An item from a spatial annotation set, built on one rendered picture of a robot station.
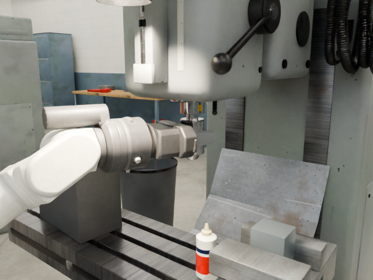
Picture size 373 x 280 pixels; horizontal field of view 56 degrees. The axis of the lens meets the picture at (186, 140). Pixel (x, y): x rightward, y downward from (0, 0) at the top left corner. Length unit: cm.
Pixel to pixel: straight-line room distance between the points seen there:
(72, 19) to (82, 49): 70
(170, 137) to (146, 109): 606
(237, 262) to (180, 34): 36
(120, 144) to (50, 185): 12
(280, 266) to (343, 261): 47
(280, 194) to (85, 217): 50
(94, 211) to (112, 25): 653
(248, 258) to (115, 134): 29
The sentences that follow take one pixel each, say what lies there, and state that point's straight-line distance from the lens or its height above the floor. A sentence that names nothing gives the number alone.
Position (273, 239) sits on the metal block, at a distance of 60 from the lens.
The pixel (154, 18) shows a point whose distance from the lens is 55.
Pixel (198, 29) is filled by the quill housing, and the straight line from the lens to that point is 53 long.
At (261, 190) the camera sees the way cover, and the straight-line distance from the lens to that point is 99.
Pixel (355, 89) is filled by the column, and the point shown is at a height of 131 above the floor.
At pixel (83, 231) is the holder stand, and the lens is 87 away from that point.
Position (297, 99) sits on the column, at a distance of 95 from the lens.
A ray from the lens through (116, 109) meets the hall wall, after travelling 727.
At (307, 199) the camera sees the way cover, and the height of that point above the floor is 104.
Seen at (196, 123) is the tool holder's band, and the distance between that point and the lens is 64.
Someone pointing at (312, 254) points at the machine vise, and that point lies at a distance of 65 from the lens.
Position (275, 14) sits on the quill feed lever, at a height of 145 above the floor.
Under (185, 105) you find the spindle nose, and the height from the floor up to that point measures 130.
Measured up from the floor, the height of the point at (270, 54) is 139.
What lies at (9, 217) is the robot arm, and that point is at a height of 116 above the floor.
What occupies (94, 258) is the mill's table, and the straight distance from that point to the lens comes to 82.
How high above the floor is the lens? 137
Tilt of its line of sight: 12 degrees down
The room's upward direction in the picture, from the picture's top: straight up
